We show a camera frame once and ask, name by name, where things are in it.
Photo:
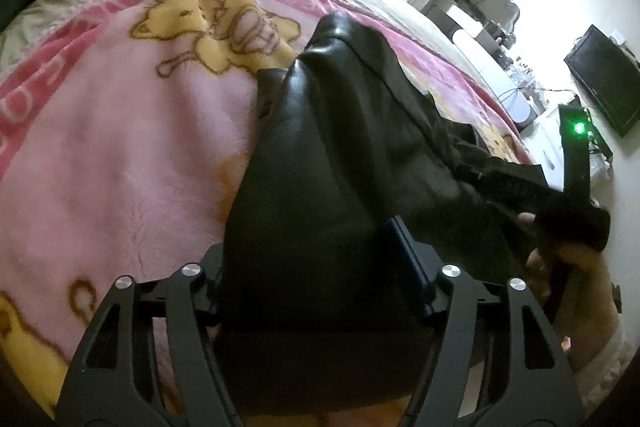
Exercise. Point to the person's right hand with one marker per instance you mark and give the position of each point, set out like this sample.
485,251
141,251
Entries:
595,292

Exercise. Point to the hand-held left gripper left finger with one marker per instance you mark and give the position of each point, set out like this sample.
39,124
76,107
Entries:
210,289

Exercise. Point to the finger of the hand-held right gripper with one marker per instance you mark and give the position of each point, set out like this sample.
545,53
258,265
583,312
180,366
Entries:
500,187

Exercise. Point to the pink bear printed blanket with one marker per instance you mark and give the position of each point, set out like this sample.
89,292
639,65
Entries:
125,157

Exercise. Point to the vanity mirror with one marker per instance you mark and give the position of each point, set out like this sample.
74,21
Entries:
500,12

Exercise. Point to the black television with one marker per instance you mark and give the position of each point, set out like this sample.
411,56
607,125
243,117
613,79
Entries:
607,77

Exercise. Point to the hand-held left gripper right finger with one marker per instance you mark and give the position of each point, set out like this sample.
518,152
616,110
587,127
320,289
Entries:
406,252

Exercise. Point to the white drawer cabinet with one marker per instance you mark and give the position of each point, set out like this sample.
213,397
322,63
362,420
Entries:
550,149

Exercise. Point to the person's right forearm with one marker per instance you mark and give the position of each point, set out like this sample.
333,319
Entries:
600,349

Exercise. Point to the white vanity table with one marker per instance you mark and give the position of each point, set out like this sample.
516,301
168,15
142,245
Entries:
480,47

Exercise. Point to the black leather jacket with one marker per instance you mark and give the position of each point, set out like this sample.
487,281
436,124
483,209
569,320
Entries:
325,182

